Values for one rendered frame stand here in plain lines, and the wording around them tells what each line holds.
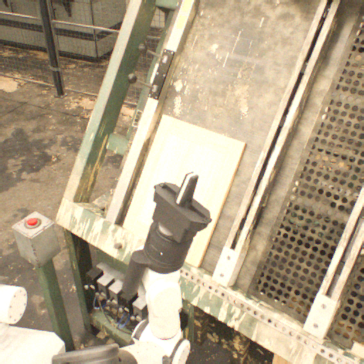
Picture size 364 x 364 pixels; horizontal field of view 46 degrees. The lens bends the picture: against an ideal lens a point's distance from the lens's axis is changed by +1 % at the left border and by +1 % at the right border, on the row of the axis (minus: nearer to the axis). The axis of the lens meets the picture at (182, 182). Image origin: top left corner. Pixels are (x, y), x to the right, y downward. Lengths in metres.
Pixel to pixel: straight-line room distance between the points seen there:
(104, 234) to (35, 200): 1.75
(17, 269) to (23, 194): 0.80
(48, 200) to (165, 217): 2.71
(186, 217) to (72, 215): 1.20
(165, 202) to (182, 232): 0.06
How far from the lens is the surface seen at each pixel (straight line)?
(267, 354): 2.06
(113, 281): 1.78
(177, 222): 0.78
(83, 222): 1.87
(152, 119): 1.73
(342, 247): 1.40
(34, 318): 2.71
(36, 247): 1.81
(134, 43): 1.93
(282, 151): 1.48
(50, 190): 3.57
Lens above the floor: 2.08
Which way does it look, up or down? 37 degrees down
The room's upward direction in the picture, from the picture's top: straight up
